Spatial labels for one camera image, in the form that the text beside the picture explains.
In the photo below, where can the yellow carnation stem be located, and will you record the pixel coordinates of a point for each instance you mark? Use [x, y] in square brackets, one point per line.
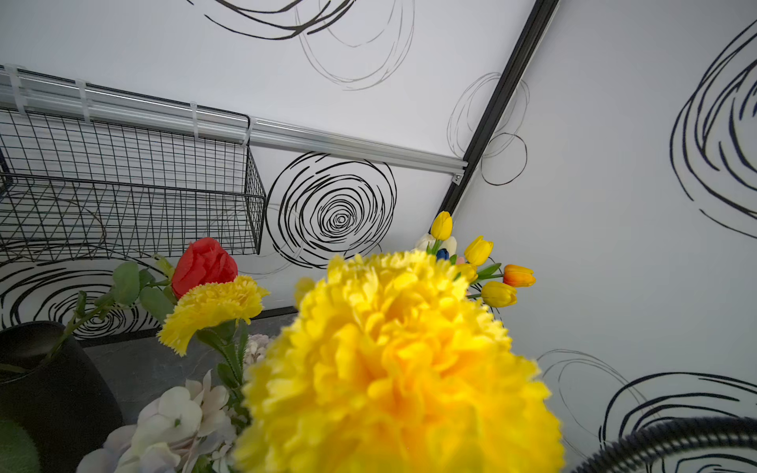
[390, 367]
[217, 315]

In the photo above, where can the yellow carnation bouquet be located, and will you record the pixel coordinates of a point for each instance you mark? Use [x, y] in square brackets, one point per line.
[193, 425]

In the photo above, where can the yellow tulip bouquet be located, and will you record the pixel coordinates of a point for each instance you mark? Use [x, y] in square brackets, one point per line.
[492, 283]

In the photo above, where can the red rose top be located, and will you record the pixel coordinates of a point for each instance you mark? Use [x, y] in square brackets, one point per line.
[203, 262]

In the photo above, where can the black vase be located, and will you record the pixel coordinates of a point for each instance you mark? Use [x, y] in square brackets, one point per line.
[63, 403]

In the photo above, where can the black wire basket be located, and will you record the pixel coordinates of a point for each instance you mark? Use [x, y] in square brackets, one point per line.
[90, 171]

